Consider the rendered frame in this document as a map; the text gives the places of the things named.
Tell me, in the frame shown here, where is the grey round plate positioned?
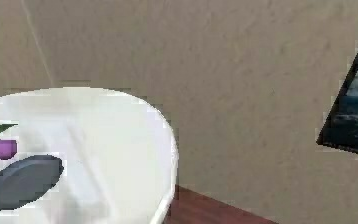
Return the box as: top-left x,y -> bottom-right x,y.
0,154 -> 65,212

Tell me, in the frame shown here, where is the black framed seascape picture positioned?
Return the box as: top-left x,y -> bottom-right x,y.
316,24 -> 358,157

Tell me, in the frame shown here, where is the white round dining table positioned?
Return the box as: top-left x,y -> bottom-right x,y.
0,86 -> 179,224

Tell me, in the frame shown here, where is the purple block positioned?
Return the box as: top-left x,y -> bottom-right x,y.
0,139 -> 18,160

